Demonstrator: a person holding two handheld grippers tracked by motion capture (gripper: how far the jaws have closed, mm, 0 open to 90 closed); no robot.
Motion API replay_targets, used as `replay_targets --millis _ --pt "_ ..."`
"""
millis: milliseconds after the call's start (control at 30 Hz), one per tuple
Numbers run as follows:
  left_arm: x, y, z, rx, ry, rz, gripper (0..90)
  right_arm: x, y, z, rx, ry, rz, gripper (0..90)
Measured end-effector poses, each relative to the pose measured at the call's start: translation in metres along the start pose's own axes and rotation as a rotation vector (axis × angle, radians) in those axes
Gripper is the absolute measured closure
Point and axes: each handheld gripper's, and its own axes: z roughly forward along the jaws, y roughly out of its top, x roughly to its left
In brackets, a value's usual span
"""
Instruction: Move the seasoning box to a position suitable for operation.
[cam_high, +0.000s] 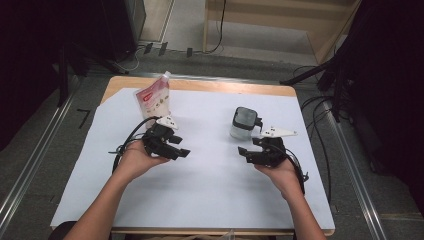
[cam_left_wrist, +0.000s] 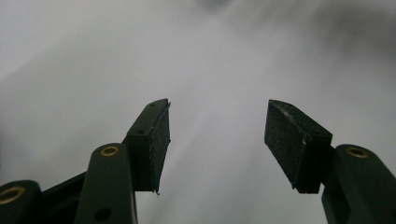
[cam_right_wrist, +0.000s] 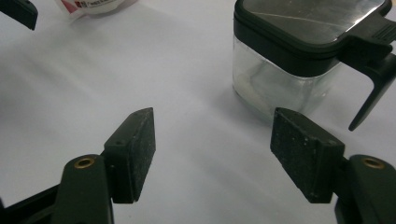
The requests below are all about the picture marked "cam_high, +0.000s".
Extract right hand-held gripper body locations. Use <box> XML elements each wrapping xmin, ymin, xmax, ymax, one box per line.
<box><xmin>258</xmin><ymin>126</ymin><xmax>299</xmax><ymax>168</ymax></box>

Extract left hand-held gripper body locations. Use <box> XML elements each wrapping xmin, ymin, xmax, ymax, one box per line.
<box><xmin>142</xmin><ymin>115</ymin><xmax>180</xmax><ymax>159</ymax></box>

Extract clear jar with black lid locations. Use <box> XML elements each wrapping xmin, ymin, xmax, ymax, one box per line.
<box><xmin>229</xmin><ymin>106</ymin><xmax>264</xmax><ymax>141</ymax></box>

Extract red and white sugar pouch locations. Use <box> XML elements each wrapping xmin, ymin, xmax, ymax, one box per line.
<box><xmin>134</xmin><ymin>70</ymin><xmax>173</xmax><ymax>129</ymax></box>

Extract person's right hand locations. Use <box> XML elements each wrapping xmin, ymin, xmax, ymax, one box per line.
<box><xmin>254</xmin><ymin>159</ymin><xmax>306</xmax><ymax>201</ymax></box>

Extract person's left hand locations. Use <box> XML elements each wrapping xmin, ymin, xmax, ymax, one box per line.
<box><xmin>114</xmin><ymin>139</ymin><xmax>171</xmax><ymax>184</ymax></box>

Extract black tripod stand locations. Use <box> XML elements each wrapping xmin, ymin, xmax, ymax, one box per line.
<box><xmin>279</xmin><ymin>49</ymin><xmax>354</xmax><ymax>123</ymax></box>

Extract black cabinet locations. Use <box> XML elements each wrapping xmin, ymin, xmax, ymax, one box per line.
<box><xmin>99</xmin><ymin>0</ymin><xmax>148</xmax><ymax>63</ymax></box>

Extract black curtain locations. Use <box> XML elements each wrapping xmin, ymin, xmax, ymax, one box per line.
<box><xmin>343</xmin><ymin>0</ymin><xmax>424</xmax><ymax>218</ymax></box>
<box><xmin>0</xmin><ymin>0</ymin><xmax>111</xmax><ymax>151</ymax></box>

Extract left hand-held gripper black cable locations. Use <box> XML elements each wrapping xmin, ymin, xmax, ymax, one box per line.
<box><xmin>108</xmin><ymin>115</ymin><xmax>161</xmax><ymax>174</ymax></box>

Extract black floor cables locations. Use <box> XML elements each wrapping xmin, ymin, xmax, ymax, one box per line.
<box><xmin>293</xmin><ymin>64</ymin><xmax>338</xmax><ymax>204</ymax></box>

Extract white floor cable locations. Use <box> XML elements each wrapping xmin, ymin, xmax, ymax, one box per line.
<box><xmin>114</xmin><ymin>46</ymin><xmax>144</xmax><ymax>73</ymax></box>

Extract metal floor rail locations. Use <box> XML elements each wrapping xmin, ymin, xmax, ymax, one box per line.
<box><xmin>328</xmin><ymin>109</ymin><xmax>388</xmax><ymax>240</ymax></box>
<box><xmin>0</xmin><ymin>76</ymin><xmax>83</xmax><ymax>231</ymax></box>

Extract hanging black cable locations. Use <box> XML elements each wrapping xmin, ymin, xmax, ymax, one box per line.
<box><xmin>193</xmin><ymin>0</ymin><xmax>228</xmax><ymax>55</ymax></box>

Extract wooden shelf frame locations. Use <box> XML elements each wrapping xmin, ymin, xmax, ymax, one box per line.
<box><xmin>202</xmin><ymin>0</ymin><xmax>363</xmax><ymax>66</ymax></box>

